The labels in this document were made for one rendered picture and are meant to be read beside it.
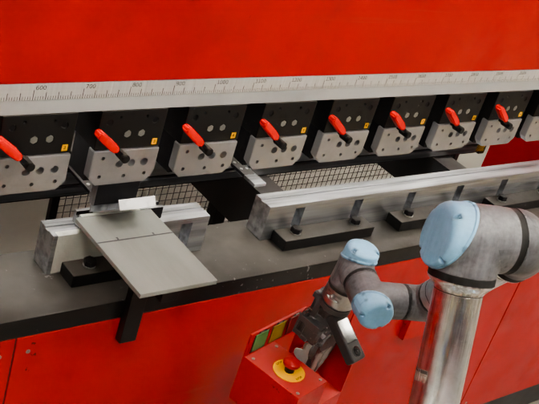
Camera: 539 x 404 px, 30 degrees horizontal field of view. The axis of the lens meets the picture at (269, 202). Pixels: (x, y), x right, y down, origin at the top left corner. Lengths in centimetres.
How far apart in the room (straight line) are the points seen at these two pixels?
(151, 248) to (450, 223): 65
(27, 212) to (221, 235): 168
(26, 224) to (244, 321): 167
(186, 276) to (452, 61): 93
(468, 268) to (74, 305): 80
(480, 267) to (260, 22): 69
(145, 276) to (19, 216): 201
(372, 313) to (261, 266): 40
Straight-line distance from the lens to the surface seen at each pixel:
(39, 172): 194
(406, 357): 298
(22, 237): 381
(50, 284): 209
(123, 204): 202
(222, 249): 234
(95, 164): 198
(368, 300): 201
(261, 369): 218
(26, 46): 179
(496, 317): 323
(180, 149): 208
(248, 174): 241
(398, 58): 237
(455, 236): 166
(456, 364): 175
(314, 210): 248
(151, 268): 198
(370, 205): 262
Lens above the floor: 209
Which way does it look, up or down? 28 degrees down
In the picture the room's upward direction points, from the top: 18 degrees clockwise
